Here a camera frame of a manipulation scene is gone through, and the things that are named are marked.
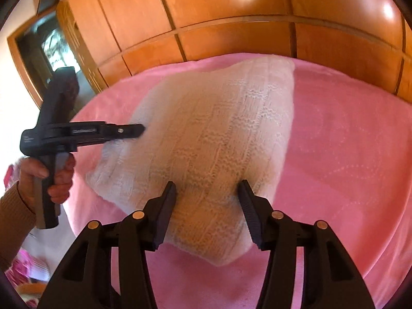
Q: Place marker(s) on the brown sleeved left forearm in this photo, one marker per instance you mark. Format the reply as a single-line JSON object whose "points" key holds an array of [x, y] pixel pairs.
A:
{"points": [[16, 222]]}

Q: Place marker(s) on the white knitted sweater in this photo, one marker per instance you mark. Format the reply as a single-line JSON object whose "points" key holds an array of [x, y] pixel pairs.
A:
{"points": [[206, 132]]}

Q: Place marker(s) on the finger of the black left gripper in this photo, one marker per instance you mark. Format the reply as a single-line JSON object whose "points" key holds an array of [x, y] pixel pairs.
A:
{"points": [[118, 132]]}

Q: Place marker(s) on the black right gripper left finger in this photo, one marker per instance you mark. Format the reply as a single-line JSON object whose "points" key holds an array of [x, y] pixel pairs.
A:
{"points": [[106, 265]]}

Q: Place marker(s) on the orange wooden wardrobe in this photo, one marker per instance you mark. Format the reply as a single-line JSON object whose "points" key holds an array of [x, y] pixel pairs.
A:
{"points": [[369, 40]]}

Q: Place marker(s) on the pink bedspread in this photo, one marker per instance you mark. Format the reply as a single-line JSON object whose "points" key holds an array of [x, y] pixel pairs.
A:
{"points": [[348, 163]]}

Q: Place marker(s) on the person's left hand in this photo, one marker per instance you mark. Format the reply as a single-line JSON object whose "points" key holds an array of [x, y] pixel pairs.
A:
{"points": [[59, 192]]}

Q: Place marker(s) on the dark wood-framed door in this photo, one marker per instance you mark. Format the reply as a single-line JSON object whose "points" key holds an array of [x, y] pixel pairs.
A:
{"points": [[38, 48]]}

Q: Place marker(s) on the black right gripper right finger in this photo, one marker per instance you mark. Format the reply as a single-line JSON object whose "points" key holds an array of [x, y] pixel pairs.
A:
{"points": [[330, 278]]}

